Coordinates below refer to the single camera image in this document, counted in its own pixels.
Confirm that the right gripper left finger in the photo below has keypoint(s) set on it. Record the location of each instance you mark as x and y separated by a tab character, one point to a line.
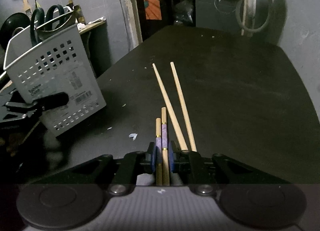
152	156

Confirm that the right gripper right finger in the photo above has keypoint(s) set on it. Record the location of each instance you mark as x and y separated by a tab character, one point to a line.
172	151

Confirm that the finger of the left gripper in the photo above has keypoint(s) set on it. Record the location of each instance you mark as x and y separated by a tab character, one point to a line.
14	109

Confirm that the plain wooden chopstick one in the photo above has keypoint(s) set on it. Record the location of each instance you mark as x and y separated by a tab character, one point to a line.
175	124

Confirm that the purple banded chopstick two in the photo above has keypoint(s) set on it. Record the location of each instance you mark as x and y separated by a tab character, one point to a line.
165	157

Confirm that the grey perforated plastic basket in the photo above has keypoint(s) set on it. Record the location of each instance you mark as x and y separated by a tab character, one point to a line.
58	63

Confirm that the plain wooden chopstick two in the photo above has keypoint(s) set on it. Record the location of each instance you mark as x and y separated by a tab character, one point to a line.
184	108

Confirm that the wooden side shelf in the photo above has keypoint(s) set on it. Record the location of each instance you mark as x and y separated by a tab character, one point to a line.
89	27

